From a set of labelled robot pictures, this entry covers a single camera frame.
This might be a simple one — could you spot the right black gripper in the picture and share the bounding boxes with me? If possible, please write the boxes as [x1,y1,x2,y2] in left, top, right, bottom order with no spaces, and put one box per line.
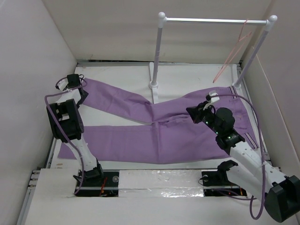
[185,100,221,135]

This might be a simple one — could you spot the purple trousers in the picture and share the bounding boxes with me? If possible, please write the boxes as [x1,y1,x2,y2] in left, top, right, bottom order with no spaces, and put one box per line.
[57,78,259,163]

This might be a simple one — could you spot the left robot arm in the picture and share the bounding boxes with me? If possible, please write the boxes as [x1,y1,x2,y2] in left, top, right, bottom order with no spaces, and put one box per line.
[45,74,105,186]

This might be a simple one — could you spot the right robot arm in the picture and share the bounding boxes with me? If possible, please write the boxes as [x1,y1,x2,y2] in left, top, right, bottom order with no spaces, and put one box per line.
[186,101,300,223]

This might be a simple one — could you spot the white clothes rack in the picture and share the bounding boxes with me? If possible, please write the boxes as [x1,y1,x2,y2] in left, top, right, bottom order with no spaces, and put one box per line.
[149,12,278,104]

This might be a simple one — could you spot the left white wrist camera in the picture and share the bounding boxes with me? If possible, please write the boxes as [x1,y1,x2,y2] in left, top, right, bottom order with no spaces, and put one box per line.
[55,77,69,91]

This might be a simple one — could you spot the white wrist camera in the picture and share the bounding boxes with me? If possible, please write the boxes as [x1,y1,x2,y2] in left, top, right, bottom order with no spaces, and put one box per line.
[55,77,69,91]
[203,90,220,110]

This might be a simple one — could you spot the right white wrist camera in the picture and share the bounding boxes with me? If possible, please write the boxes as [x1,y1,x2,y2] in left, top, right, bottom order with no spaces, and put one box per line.
[203,90,220,110]

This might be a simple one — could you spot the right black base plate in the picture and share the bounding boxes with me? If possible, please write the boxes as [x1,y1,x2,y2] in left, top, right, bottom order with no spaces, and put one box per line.
[198,170,248,198]

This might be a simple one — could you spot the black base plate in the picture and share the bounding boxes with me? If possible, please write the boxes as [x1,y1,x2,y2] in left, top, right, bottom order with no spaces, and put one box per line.
[75,170,120,197]
[198,170,248,198]

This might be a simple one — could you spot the pink wire hanger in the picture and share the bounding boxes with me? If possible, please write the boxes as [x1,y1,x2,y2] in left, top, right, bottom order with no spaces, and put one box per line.
[212,19,252,83]

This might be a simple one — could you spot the aluminium frame rail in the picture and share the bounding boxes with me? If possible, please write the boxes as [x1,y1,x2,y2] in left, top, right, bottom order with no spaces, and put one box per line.
[16,61,82,225]

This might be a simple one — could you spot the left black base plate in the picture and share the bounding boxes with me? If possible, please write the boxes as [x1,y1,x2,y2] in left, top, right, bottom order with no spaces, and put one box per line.
[75,170,120,197]

